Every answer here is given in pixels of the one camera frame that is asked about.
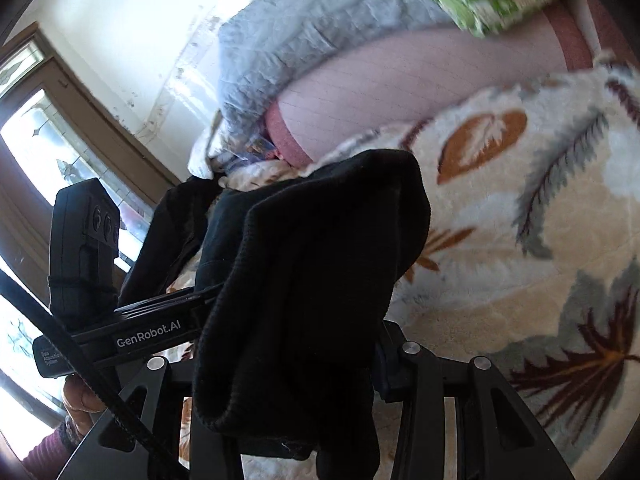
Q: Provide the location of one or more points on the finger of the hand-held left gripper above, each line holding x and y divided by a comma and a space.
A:
170, 302

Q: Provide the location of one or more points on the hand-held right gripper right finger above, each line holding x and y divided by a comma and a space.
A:
422, 385

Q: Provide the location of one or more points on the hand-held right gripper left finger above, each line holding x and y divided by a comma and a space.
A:
150, 390

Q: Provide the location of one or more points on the black pants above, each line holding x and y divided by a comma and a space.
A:
310, 285

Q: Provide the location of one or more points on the person's left hand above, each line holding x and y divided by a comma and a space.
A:
82, 400

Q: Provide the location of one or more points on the black garment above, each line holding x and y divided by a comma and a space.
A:
172, 230

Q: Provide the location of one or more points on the colourful printed packet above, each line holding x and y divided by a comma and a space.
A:
255, 149

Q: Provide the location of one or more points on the leaf print fleece blanket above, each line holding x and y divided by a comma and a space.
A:
525, 235

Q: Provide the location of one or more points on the grey quilted blanket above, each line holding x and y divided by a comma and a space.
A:
310, 35

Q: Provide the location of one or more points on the wooden frame window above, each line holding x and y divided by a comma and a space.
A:
55, 160

